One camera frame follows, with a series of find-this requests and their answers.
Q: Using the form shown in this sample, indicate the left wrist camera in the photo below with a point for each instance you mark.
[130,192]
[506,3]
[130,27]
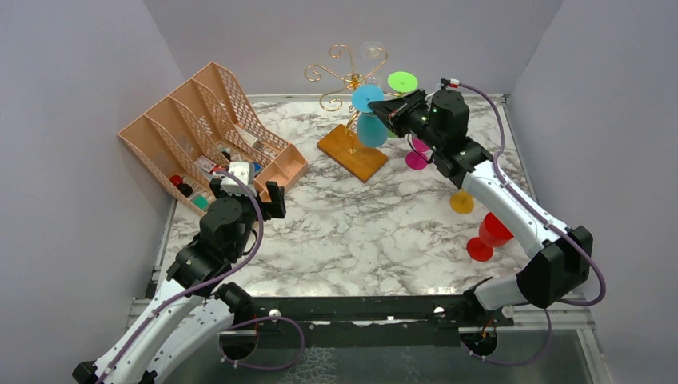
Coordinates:
[235,177]

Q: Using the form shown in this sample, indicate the pink plastic desk organizer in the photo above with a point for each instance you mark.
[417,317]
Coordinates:
[209,114]

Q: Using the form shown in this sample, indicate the magenta wine glass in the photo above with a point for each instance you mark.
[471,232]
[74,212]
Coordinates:
[417,159]

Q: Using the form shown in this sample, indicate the black mounting rail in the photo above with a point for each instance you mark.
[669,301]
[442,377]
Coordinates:
[367,321]

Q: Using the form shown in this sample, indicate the small card box in organizer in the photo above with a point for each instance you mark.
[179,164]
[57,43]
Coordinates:
[205,164]

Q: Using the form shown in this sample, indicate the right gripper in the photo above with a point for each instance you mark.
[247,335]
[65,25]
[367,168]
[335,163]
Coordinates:
[399,107]

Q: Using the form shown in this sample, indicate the red wine glass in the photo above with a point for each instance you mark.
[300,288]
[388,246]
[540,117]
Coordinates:
[492,234]

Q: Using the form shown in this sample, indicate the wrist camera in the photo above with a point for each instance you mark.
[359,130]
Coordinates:
[447,83]
[235,177]

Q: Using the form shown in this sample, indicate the green wine glass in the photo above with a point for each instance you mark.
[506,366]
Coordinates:
[401,83]

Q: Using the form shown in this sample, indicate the gold wine glass rack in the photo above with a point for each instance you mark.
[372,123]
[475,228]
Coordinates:
[341,144]

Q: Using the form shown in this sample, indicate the red black item in organizer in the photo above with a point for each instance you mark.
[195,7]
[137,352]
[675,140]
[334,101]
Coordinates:
[185,189]

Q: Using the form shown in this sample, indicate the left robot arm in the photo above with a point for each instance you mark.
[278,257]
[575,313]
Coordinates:
[195,301]

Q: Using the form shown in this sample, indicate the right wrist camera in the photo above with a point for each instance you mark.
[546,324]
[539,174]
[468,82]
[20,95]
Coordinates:
[447,83]

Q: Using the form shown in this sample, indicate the clear wine glass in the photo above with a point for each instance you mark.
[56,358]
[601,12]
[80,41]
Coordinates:
[373,57]

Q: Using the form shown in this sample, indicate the blue wine glass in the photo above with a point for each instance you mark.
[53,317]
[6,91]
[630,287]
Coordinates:
[371,131]

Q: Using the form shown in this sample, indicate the yellow wine glass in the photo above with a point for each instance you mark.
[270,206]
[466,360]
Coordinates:
[462,202]

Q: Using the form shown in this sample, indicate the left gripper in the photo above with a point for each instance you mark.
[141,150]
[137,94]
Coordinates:
[277,194]

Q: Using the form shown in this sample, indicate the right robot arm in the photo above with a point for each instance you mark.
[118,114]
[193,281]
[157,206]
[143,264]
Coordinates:
[559,254]

